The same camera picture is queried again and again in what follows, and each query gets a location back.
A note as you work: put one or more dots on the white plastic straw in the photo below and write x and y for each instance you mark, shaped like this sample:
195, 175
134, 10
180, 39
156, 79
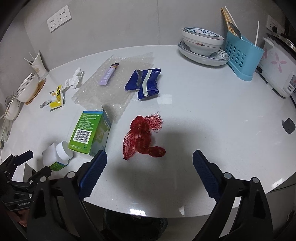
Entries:
257, 32

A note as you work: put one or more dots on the small dark grey device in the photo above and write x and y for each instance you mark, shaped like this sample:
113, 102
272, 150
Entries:
288, 125

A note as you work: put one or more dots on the wooden chopsticks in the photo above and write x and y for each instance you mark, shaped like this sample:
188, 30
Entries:
228, 18

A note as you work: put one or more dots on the white patterned ceramic bowl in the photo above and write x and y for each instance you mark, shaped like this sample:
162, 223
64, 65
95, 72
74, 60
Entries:
201, 41

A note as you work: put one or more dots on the yellow snack wrapper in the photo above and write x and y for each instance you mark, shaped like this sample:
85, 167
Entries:
56, 101

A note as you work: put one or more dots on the wall socket with plug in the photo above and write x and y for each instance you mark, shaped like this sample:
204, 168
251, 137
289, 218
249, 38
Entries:
274, 26

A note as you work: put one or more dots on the white floral rice cooker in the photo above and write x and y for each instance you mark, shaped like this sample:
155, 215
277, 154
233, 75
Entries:
277, 65

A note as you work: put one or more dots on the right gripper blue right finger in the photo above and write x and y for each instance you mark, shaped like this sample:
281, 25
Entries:
209, 173

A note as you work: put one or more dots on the blue rimmed ceramic plate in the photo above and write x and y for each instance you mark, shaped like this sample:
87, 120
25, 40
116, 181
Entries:
218, 58

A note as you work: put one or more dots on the person's left hand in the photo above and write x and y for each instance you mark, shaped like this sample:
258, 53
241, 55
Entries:
20, 217

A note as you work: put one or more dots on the clear bubble wrap sheet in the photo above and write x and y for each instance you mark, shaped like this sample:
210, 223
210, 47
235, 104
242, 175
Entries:
112, 97

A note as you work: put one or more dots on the metal spoon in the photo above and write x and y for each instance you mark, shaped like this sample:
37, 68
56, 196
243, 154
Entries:
235, 29

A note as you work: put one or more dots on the white cup with sticks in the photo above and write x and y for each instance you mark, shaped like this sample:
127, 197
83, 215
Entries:
38, 66

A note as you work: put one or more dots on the white pill bottle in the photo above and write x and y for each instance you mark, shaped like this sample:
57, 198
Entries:
57, 156

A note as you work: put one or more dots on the green medicine box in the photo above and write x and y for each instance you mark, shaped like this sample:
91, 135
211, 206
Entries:
91, 132

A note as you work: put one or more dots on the white wall socket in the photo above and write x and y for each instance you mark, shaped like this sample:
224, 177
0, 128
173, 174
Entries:
59, 18

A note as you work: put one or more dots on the blue snack wrapper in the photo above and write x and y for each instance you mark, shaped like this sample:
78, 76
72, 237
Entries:
145, 82

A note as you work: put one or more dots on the red mesh net bag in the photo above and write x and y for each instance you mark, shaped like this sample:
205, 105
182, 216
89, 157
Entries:
139, 137

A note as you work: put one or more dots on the wooden coaster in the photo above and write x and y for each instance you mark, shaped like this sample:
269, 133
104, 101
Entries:
39, 87

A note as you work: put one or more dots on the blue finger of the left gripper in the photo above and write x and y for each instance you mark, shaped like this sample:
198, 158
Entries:
41, 175
24, 157

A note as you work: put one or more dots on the white bowl on coaster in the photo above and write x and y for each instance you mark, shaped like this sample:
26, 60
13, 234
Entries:
27, 88

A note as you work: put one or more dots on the white tissue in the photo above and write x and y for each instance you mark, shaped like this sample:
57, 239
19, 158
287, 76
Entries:
73, 82

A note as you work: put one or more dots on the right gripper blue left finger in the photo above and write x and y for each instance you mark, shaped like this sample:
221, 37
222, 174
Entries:
89, 173

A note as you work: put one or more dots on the purple stick sachet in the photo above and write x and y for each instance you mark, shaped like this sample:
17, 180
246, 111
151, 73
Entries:
104, 80

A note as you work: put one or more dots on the blue plastic utensil holder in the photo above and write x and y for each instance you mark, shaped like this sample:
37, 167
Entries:
244, 56

